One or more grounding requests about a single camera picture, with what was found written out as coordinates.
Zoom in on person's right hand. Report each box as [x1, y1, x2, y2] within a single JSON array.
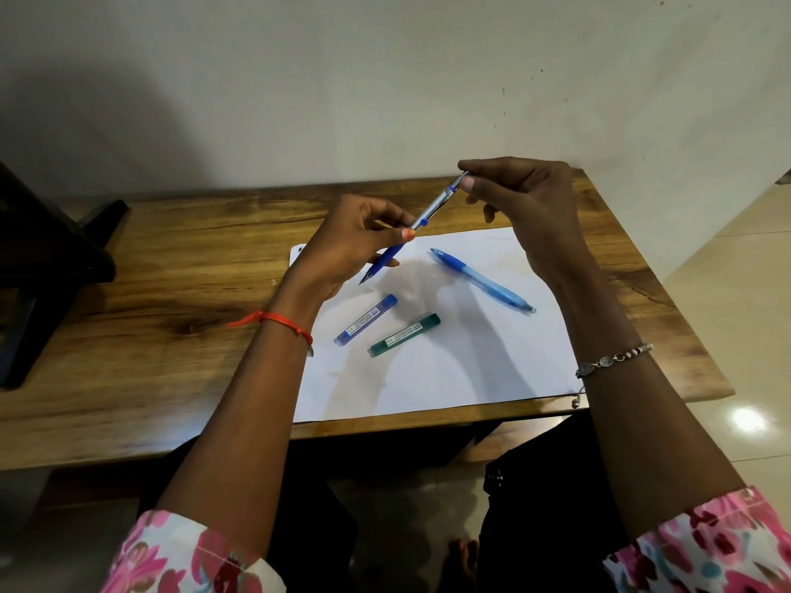
[[457, 156, 595, 288]]

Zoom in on person's left hand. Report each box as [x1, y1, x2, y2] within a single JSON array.
[[286, 194, 417, 317]]

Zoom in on blue and silver mechanical pencil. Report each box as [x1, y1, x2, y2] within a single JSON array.
[[358, 171, 470, 286]]

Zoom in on person's right forearm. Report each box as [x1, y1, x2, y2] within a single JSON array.
[[544, 259, 749, 544]]

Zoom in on person's left forearm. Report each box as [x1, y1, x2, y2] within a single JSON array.
[[154, 290, 325, 559]]

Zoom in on blue pencil lead case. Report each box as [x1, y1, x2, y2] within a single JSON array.
[[334, 294, 399, 348]]

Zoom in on light blue pen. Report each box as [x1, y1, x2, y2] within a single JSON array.
[[430, 248, 537, 315]]

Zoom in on green pencil lead case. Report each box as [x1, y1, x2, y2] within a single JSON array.
[[369, 312, 442, 358]]

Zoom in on white paper sheet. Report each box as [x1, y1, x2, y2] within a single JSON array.
[[288, 226, 582, 424]]

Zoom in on black trousers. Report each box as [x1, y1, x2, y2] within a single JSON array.
[[137, 413, 628, 593]]

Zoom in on person's foot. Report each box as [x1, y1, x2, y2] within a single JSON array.
[[440, 538, 481, 593]]

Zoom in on black chair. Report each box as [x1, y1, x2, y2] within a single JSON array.
[[0, 160, 130, 391]]

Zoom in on pink floral left sleeve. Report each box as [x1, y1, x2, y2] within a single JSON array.
[[101, 509, 287, 593]]

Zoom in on pink floral sleeve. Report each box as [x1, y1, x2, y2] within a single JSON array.
[[602, 485, 791, 593], [101, 509, 287, 593]]

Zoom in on pink floral right sleeve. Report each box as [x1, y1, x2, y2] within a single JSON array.
[[602, 485, 791, 593]]

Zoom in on orange thread bracelet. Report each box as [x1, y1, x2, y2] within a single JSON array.
[[227, 310, 315, 358]]

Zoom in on silver chain bracelet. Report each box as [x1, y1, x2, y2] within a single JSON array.
[[571, 342, 655, 410]]

